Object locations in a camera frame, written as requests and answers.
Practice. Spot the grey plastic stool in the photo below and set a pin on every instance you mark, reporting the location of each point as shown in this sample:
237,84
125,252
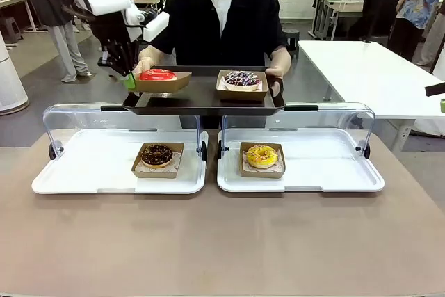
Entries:
10,29

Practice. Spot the person's left hand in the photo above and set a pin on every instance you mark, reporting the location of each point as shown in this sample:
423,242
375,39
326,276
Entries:
278,74

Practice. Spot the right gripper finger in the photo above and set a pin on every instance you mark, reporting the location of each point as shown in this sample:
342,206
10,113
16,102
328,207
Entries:
436,89
443,106

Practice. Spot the yellow glazed donut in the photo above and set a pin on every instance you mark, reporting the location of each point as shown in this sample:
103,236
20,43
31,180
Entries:
261,155

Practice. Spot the person's right hand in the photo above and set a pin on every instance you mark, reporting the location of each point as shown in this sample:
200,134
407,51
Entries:
144,64

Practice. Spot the grey background work table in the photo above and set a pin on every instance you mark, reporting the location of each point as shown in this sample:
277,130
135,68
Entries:
344,5

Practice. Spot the bystander in grey trousers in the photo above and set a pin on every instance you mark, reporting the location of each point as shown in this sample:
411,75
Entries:
67,50

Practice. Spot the person's left forearm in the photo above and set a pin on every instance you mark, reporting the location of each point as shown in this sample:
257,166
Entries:
282,57

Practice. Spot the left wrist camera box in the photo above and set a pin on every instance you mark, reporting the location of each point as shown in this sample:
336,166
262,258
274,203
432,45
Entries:
156,27

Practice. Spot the chocolate donut in box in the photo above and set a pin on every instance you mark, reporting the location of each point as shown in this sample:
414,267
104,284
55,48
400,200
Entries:
156,174

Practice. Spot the black plastic stool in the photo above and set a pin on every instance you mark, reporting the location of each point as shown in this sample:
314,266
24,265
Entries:
292,41

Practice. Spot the dark brown serving tray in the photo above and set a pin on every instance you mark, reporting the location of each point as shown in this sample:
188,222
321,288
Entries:
201,98

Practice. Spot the purple sprinkled donut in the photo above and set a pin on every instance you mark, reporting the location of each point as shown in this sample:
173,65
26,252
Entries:
242,78

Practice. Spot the person in black shirt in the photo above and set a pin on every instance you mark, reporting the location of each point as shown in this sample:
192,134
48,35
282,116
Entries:
194,25

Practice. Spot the clear plastic display lid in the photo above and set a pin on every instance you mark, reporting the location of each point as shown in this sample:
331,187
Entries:
87,116
330,116

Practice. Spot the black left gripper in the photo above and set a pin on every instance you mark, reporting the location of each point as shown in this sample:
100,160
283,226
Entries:
113,38

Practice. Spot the chocolate sprinkled donut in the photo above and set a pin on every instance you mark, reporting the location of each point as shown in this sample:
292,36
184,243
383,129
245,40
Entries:
156,155

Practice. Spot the white plastic display tray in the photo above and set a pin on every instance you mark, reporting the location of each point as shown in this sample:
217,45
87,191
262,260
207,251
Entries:
87,165
330,165

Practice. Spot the large white table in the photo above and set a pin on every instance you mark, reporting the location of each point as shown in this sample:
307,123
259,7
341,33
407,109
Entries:
365,74

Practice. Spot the seated bystander in black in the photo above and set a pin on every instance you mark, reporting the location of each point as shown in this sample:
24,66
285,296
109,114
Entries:
382,1

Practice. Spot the red glazed donut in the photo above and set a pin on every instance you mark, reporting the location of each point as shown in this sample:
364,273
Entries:
157,74
163,85

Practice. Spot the white cylindrical appliance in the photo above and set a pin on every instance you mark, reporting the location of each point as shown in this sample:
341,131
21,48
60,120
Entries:
12,74

